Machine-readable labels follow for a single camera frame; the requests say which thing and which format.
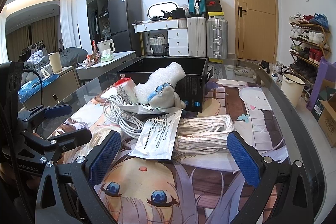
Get wooden door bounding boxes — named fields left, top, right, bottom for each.
left=235, top=0, right=278, bottom=63

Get beige paper cup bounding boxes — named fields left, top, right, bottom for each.
left=49, top=52, right=62, bottom=73

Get white drawer desk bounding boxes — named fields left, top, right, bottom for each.
left=134, top=19, right=189, bottom=56

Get beige bedside cabinet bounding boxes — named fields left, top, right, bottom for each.
left=18, top=66, right=80, bottom=110

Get white electric kettle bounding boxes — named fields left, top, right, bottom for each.
left=97, top=39, right=115, bottom=53

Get white plastic bucket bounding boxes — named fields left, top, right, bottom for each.
left=281, top=72, right=306, bottom=108

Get brown cardboard box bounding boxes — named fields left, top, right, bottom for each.
left=318, top=95, right=336, bottom=147

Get white cable bundle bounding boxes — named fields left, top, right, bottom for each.
left=102, top=94, right=145, bottom=139

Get black cardboard storage box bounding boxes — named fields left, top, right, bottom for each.
left=117, top=56, right=214, bottom=113

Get grey low side table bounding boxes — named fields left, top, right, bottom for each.
left=76, top=51, right=136, bottom=81

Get white suitcase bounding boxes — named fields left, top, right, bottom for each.
left=187, top=17, right=207, bottom=57

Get wooden shoe rack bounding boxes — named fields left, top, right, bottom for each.
left=289, top=23, right=331, bottom=87

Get stacked shoe boxes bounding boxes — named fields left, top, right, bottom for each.
left=206, top=0, right=224, bottom=19

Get silver aluminium suitcase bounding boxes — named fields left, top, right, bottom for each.
left=206, top=18, right=228, bottom=59

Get striped woven basket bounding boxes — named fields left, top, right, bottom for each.
left=149, top=34, right=168, bottom=56

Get red white wipes pack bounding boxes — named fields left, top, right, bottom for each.
left=115, top=77, right=138, bottom=104

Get bagged beige rope coil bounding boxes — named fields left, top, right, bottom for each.
left=172, top=114, right=235, bottom=158

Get white plush toy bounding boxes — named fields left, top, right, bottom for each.
left=147, top=83, right=186, bottom=113

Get white foam sheet roll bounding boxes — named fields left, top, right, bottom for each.
left=134, top=62, right=186, bottom=103

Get green tissue pack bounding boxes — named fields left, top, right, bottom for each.
left=100, top=50, right=114, bottom=63

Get silver foil pouch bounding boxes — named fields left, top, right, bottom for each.
left=129, top=109, right=182, bottom=160

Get black refrigerator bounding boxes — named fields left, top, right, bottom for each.
left=108, top=0, right=142, bottom=57

